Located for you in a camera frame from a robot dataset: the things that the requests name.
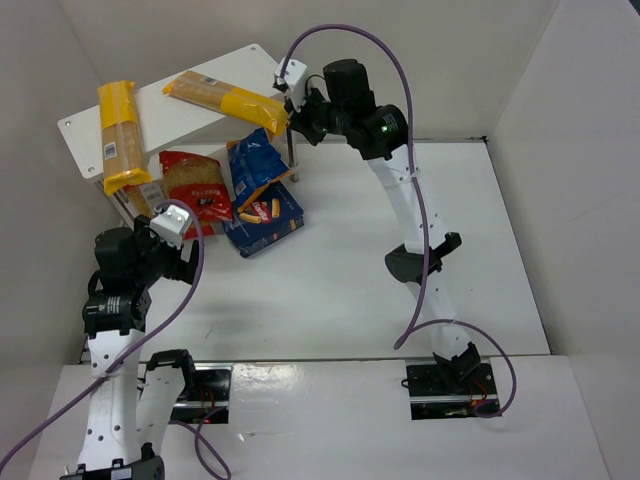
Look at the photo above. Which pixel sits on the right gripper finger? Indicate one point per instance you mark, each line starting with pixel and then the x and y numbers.
pixel 291 108
pixel 306 129

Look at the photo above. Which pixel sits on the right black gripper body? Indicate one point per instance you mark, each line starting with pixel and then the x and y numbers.
pixel 304 118

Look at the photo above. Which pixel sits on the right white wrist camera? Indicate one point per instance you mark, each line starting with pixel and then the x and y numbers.
pixel 290 78

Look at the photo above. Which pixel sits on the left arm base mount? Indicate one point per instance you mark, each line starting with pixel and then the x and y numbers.
pixel 207 397

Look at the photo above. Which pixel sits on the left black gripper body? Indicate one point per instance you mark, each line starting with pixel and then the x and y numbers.
pixel 176 261

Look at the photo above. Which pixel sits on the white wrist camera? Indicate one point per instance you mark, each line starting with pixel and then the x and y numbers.
pixel 290 78
pixel 171 224

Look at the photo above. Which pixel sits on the yellow spaghetti bag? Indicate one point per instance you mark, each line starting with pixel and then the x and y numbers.
pixel 124 159
pixel 227 99

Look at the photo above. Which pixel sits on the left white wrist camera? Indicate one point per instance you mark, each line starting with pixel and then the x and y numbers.
pixel 171 224

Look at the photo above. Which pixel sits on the dark blue Barilla pasta box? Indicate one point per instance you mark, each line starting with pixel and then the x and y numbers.
pixel 268 219

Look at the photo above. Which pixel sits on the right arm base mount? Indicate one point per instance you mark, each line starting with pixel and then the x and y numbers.
pixel 431 399

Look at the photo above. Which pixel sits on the red pasta bag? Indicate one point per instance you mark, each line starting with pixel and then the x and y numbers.
pixel 194 179

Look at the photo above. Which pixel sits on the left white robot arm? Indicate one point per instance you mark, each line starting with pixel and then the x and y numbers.
pixel 130 409

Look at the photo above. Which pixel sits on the blue pasta bag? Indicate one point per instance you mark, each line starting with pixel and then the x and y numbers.
pixel 254 165

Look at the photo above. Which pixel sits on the white two-tier shelf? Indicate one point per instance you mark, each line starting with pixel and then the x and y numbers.
pixel 166 121

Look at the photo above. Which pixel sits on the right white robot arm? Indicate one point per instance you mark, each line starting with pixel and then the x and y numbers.
pixel 381 134

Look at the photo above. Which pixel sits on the yellow spaghetti bag on shelf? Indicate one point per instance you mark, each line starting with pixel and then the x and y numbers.
pixel 124 159

